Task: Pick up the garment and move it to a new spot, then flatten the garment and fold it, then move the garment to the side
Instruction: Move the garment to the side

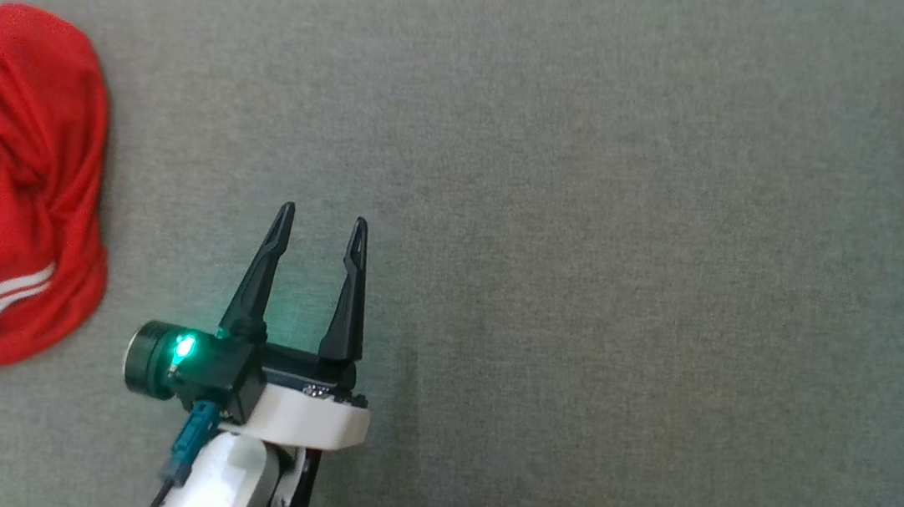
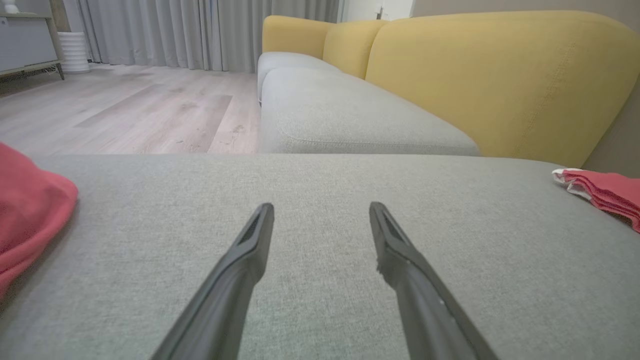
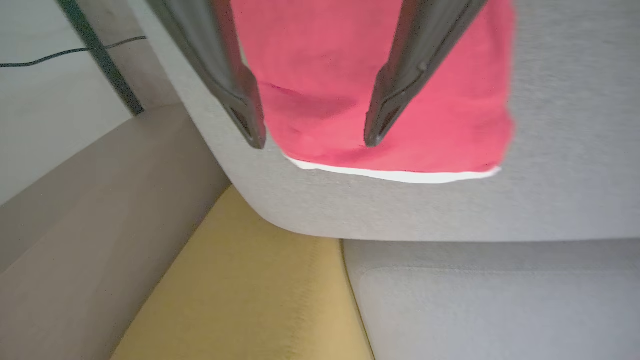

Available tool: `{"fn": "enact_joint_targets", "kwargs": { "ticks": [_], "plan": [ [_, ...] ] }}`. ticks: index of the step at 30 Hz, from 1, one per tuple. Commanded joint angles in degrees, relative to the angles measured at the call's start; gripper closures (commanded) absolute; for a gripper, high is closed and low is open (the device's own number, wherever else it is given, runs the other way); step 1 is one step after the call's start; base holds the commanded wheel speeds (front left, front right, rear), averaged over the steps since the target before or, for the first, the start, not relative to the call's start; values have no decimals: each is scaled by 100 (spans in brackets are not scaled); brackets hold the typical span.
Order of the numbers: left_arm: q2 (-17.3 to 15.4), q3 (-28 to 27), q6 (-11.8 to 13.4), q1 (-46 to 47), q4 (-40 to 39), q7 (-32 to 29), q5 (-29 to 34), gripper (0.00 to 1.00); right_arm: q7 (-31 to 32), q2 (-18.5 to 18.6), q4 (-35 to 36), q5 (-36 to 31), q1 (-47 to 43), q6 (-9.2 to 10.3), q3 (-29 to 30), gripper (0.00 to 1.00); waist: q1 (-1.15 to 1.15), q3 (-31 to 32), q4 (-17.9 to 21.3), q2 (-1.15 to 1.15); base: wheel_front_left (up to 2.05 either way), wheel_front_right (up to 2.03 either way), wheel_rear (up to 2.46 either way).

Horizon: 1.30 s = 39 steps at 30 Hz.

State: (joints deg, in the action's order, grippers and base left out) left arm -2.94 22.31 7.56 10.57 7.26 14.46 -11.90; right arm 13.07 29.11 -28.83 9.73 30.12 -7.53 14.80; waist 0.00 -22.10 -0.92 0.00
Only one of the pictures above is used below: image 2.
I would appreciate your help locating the yellow sofa end backrest cushion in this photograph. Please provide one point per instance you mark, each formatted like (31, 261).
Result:
(295, 35)

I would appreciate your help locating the grey cabinet with wooden frame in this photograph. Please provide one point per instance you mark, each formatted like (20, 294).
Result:
(25, 45)

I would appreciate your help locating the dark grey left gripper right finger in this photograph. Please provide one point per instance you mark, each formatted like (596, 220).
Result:
(425, 310)

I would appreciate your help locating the white ribbed plant pot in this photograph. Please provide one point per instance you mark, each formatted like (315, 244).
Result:
(74, 52)

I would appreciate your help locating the grey pleated curtain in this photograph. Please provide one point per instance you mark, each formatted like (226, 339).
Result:
(175, 30)

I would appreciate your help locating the wide yellow sofa backrest cushion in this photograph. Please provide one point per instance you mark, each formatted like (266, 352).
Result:
(500, 85)

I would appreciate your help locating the large grey sofa chaise cushion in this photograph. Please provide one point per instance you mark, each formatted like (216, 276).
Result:
(320, 180)

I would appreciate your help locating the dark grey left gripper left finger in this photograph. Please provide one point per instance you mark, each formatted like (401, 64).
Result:
(225, 300)

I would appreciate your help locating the small wall socket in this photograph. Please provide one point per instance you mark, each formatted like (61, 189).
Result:
(381, 12)

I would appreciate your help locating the grey sofa seat cushion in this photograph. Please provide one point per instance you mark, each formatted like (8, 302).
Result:
(285, 60)
(340, 115)

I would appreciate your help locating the small white cabinet ornament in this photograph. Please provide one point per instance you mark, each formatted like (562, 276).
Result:
(10, 6)

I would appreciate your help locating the narrow yellow sofa backrest cushion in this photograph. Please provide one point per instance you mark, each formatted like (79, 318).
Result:
(350, 47)

